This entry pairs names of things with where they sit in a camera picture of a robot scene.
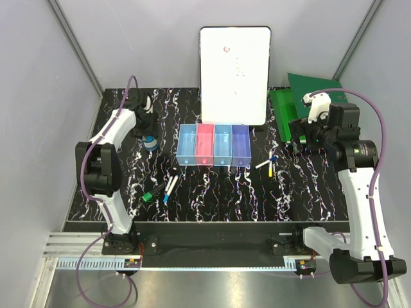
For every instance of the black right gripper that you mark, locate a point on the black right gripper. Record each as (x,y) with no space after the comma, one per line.
(300,128)

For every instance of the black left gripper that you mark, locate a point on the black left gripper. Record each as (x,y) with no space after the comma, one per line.
(152,128)

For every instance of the blue ink bottle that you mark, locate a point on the blue ink bottle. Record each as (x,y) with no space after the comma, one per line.
(150,143)

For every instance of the green capped black highlighter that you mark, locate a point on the green capped black highlighter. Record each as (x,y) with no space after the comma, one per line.
(149,195)

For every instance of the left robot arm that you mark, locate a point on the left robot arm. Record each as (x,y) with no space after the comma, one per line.
(98,169)

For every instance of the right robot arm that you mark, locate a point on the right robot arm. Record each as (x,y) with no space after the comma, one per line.
(334,128)

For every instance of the blue capped white marker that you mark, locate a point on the blue capped white marker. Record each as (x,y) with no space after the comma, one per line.
(266,162)

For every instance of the yellow capped white marker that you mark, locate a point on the yellow capped white marker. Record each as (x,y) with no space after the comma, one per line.
(270,165)

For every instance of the light blue bin left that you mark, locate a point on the light blue bin left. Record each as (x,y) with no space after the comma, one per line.
(186,145)

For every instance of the light blue bin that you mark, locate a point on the light blue bin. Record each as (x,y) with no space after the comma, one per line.
(222,151)
(186,145)

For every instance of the black capped white marker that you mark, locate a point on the black capped white marker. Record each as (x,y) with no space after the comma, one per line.
(173,172)

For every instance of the pink plastic bin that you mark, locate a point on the pink plastic bin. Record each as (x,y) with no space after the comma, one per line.
(204,145)

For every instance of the purple plastic bin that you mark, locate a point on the purple plastic bin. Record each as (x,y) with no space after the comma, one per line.
(241,151)

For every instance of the light blue bin right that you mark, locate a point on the light blue bin right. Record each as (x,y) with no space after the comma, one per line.
(222,151)

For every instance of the cyan capped white marker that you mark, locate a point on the cyan capped white marker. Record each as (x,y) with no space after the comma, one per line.
(170,187)

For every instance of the white dry-erase board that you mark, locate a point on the white dry-erase board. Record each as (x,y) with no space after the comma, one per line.
(234,73)

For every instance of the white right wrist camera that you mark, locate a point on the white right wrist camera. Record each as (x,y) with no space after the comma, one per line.
(319,106)

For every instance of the dark green ring binder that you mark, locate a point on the dark green ring binder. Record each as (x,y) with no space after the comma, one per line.
(301,85)

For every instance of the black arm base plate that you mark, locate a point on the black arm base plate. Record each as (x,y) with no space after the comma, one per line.
(184,246)

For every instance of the grey slotted cable duct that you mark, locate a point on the grey slotted cable duct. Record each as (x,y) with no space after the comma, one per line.
(103,263)

